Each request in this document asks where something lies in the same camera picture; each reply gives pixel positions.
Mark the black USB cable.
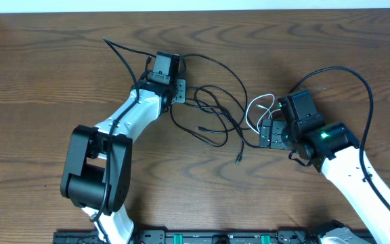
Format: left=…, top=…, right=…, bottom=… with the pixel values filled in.
left=145, top=53, right=270, bottom=165

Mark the white USB cable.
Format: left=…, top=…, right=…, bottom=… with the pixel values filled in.
left=244, top=93, right=282, bottom=135

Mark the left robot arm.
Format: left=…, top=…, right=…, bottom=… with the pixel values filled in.
left=60, top=52, right=186, bottom=243

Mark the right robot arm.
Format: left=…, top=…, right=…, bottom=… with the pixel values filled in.
left=257, top=91, right=390, bottom=243

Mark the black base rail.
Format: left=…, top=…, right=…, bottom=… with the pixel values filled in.
left=52, top=220, right=378, bottom=244

